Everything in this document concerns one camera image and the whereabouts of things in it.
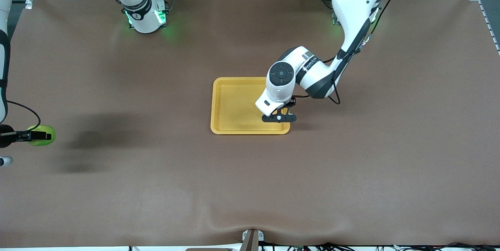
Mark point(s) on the yellow plastic tray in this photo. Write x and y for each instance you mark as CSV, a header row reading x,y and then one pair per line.
x,y
234,102

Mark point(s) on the brown table mat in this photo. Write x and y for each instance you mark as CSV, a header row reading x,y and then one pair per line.
x,y
117,204

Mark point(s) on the metal camera mount clamp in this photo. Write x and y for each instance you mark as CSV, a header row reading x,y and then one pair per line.
x,y
252,241

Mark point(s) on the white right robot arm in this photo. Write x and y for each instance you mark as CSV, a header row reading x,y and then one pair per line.
x,y
142,18

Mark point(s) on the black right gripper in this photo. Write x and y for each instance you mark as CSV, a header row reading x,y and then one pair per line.
x,y
6,135

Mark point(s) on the green toy apple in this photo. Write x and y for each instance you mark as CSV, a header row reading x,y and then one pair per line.
x,y
41,144

